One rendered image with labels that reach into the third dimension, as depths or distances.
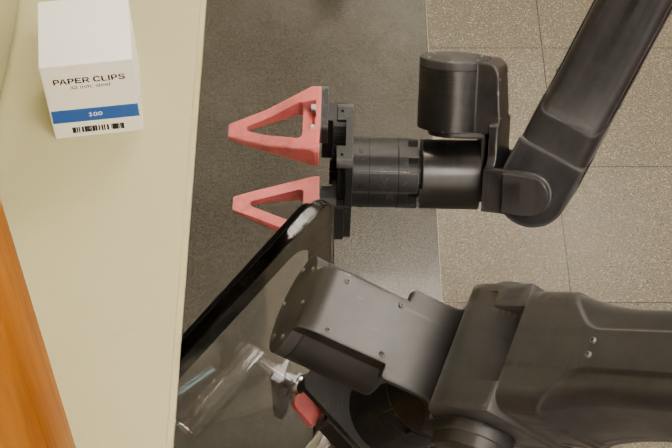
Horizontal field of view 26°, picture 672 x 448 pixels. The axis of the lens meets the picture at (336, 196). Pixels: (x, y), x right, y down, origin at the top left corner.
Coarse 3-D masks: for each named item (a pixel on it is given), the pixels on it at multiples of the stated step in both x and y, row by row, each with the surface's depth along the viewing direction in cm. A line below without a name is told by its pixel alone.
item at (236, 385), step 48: (288, 240) 93; (240, 288) 91; (288, 288) 97; (192, 336) 89; (240, 336) 94; (192, 384) 91; (240, 384) 98; (288, 384) 106; (192, 432) 95; (240, 432) 102; (288, 432) 111
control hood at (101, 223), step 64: (192, 0) 89; (192, 64) 86; (0, 128) 83; (192, 128) 83; (0, 192) 80; (64, 192) 80; (128, 192) 80; (192, 192) 81; (64, 256) 78; (128, 256) 78; (64, 320) 75; (128, 320) 75; (64, 384) 73; (128, 384) 73
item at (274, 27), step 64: (256, 0) 169; (320, 0) 169; (384, 0) 169; (256, 64) 163; (320, 64) 163; (384, 64) 163; (256, 128) 157; (384, 128) 157; (192, 256) 147; (384, 256) 147; (192, 320) 142
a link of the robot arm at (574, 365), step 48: (480, 288) 73; (528, 288) 70; (480, 336) 71; (528, 336) 68; (576, 336) 66; (624, 336) 63; (480, 384) 69; (528, 384) 66; (576, 384) 64; (624, 384) 62; (528, 432) 69; (576, 432) 67; (624, 432) 65
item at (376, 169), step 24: (360, 144) 118; (384, 144) 118; (408, 144) 119; (336, 168) 119; (360, 168) 117; (384, 168) 117; (408, 168) 117; (336, 192) 119; (360, 192) 117; (384, 192) 117; (408, 192) 117
